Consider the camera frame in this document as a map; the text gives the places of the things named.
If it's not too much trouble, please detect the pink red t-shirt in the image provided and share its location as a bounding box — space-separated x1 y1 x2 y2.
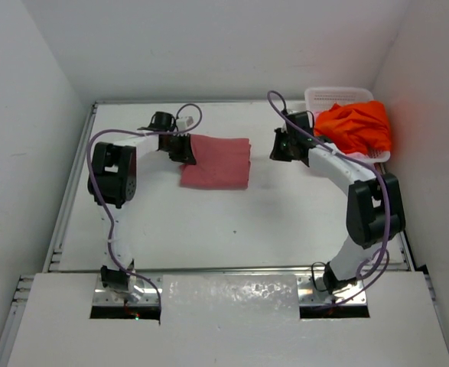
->
180 135 251 190

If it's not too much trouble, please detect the orange t-shirt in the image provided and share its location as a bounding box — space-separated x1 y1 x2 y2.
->
314 101 392 154

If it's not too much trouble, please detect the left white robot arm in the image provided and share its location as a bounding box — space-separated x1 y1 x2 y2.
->
86 112 203 294

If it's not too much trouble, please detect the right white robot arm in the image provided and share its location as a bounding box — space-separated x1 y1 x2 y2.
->
270 109 405 294

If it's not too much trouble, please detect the white plastic basket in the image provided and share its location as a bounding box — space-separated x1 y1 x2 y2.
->
304 87 392 164

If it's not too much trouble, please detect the white front cover panel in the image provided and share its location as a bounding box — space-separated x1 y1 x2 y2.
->
8 272 449 366

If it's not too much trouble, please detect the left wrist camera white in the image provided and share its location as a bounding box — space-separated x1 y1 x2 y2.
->
176 116 194 132

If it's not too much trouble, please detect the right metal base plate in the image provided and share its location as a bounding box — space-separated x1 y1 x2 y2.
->
296 271 369 320

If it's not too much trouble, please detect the metal base plate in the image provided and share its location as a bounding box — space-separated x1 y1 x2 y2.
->
90 267 162 321
296 271 369 320

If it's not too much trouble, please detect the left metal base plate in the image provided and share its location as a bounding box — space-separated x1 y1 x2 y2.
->
90 267 162 321

